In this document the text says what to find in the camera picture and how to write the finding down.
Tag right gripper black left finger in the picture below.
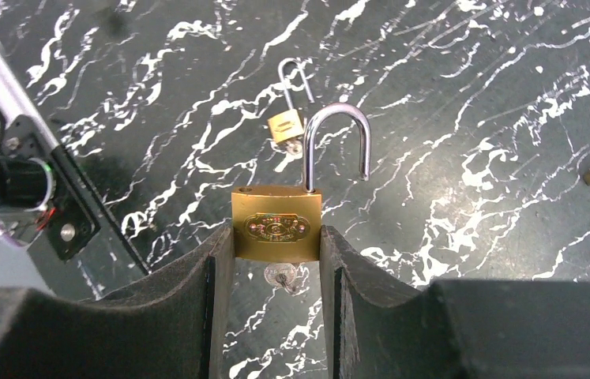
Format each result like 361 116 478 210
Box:
0 226 234 378

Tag large brass padlock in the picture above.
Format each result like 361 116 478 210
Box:
231 103 371 291

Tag medium brass padlock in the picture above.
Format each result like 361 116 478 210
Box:
267 58 315 156

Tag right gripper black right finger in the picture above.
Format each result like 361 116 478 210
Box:
319 226 590 378

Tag black aluminium base frame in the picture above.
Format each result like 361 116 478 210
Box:
0 43 148 298

